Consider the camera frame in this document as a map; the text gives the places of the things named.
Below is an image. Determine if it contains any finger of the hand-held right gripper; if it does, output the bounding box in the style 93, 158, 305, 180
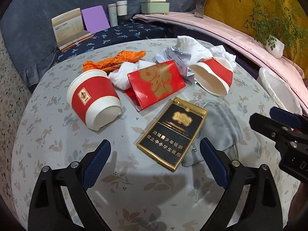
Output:
269, 106, 303, 126
249, 113, 299, 148

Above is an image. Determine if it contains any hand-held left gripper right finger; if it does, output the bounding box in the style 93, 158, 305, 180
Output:
200, 138, 282, 231

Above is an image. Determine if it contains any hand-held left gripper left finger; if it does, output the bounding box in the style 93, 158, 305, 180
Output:
29, 139, 112, 231

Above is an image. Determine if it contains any black gold cigarette box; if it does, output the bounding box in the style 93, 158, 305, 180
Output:
136, 97, 209, 173

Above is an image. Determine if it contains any white tissue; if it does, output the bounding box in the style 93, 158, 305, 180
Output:
108, 61, 157, 89
209, 45, 237, 68

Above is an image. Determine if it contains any orange plastic bag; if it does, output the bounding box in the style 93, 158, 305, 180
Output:
82, 50, 147, 73

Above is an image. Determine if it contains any white sock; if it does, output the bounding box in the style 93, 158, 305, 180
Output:
176, 36, 212, 64

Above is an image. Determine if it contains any printed white paper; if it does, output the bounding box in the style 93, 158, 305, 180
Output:
156, 47, 193, 82

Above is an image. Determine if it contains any person's right forearm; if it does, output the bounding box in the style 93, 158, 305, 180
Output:
287, 185, 308, 231

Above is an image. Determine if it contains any grey floral tablecloth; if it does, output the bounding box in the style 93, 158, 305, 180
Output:
11, 38, 301, 231

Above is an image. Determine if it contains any green plant white pot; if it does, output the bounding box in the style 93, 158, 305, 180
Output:
237, 0, 297, 59

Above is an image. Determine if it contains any crushed red paper cup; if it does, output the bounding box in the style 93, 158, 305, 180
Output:
190, 57, 234, 96

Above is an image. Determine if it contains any pink printed cloth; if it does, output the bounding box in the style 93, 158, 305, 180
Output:
133, 12, 308, 89

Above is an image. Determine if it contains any dark blue floral cloth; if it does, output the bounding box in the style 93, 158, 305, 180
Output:
56, 19, 174, 58

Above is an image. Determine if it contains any glass vase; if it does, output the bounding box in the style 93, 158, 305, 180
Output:
194, 0, 208, 18

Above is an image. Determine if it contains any purple card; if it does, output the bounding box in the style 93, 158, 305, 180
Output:
81, 5, 111, 34

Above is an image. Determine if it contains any white cosmetic bottle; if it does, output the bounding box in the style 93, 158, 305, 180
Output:
116, 1, 127, 24

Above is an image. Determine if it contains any pale green box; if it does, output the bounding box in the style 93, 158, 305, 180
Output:
141, 0, 171, 15

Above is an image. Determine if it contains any grey-blue backdrop cloth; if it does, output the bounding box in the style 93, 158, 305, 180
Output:
0, 0, 213, 94

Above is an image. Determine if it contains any grey drawstring pouch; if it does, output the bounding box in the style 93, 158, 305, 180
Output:
182, 102, 243, 166

